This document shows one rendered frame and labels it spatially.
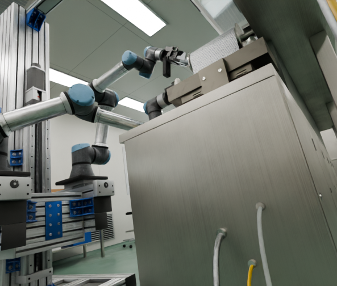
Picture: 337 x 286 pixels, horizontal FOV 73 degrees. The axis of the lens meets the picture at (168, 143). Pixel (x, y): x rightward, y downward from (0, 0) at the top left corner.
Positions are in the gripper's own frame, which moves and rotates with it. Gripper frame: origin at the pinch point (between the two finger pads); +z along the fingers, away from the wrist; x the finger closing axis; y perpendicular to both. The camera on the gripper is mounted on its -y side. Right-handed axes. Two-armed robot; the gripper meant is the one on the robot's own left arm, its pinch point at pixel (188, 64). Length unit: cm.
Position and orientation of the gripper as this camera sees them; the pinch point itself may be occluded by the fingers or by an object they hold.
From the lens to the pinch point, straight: 129.7
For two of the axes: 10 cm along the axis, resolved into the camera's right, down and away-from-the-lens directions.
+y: 3.7, -9.2, -1.4
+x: 6.1, 1.3, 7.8
